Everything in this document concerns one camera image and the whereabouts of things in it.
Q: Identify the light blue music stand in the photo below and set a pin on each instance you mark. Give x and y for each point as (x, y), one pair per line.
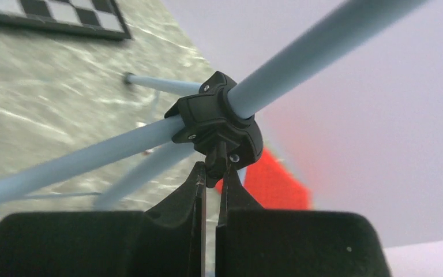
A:
(215, 118)

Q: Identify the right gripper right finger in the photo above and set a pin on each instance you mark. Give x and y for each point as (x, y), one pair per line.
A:
(255, 241)

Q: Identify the red sheet music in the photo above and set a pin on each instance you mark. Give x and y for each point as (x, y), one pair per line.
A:
(274, 187)

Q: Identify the black white chessboard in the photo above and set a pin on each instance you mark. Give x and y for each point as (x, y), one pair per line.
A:
(91, 18)

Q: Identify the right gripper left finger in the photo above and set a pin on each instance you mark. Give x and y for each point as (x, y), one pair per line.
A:
(166, 240)

